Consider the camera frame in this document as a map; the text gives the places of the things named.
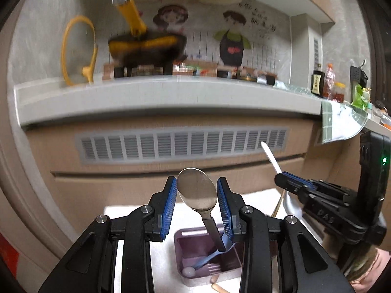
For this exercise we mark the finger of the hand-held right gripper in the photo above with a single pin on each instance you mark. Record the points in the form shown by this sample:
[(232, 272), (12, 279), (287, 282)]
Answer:
[(330, 216), (293, 178)]

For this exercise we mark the black gas stove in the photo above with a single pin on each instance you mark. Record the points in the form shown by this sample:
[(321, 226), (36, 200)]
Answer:
[(146, 68)]

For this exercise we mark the cartoon wall poster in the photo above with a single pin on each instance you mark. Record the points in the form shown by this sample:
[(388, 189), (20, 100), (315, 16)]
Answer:
[(232, 36)]

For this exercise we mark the long grey vent grille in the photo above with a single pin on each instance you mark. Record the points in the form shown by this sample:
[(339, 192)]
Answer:
[(183, 145)]

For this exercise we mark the grey perforated utensil holder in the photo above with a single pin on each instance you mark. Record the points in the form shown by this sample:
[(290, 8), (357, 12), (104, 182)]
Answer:
[(357, 74)]

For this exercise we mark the blue plastic spoon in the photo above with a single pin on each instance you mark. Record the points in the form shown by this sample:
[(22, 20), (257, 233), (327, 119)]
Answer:
[(210, 258)]

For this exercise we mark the person's right hand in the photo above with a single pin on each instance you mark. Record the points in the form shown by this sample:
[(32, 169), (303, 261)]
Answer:
[(330, 245)]

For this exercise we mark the purple plastic utensil holder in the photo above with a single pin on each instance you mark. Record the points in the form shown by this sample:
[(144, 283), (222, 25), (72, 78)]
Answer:
[(195, 250)]

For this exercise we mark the green crumpled cloth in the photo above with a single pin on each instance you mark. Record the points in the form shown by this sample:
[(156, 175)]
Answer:
[(360, 97)]

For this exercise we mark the beige stone countertop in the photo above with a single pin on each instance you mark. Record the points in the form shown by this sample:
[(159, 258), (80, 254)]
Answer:
[(152, 100)]

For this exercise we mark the white lace tablecloth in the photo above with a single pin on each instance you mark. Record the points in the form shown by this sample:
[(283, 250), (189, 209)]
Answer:
[(186, 219)]

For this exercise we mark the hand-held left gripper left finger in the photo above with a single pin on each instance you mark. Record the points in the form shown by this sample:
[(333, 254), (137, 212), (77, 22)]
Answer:
[(169, 207)]

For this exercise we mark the green and white towel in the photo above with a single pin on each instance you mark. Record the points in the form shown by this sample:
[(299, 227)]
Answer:
[(339, 122)]

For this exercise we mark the yellow-rimmed pan lid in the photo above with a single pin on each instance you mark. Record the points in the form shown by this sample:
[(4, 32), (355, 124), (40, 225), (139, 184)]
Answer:
[(65, 52)]

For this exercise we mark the dark sauce bottle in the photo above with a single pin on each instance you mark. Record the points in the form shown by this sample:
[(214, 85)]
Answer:
[(317, 84)]

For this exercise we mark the white ball-ended metal utensil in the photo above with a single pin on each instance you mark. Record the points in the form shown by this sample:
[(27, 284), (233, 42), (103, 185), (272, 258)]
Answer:
[(188, 271)]

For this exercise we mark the yellow-lidded jar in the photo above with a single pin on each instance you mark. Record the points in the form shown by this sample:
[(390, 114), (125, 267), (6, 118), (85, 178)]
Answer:
[(339, 93)]

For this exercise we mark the person's right forearm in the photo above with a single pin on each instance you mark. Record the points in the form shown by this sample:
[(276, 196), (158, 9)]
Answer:
[(375, 276)]

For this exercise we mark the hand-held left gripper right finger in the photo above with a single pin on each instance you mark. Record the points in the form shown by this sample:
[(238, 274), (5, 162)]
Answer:
[(224, 207)]

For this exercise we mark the wooden chopstick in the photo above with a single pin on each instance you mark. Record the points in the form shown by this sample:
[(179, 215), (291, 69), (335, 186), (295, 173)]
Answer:
[(220, 288)]

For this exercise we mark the white plastic spoon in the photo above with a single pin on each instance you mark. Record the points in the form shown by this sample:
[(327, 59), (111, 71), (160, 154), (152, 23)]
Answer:
[(291, 206)]

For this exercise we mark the beige wooden cabinet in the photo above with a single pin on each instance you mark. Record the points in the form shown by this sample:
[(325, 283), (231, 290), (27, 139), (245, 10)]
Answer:
[(122, 183)]

